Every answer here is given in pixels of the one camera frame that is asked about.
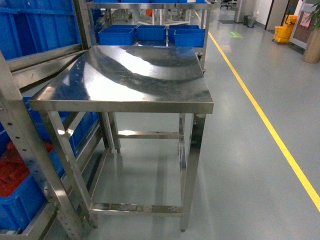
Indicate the blue bin with red parts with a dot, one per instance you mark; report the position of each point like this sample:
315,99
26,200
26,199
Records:
20,195

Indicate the stainless steel table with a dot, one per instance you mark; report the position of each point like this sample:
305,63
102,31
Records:
110,79

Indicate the blue bin far right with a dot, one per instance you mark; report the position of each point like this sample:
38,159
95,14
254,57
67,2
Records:
186,35

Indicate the blue bin far middle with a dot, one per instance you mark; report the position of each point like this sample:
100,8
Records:
151,32

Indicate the blue bin far left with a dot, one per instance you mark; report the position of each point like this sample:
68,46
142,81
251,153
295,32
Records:
118,35

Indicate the yellow mop bucket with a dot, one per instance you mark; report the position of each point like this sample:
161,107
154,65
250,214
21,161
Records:
283,32

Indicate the steel flow rack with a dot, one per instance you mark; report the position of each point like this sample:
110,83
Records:
67,199

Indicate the large blue crate upper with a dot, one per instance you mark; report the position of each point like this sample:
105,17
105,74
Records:
34,26

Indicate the tan planter pot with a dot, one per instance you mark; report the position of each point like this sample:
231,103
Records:
312,51

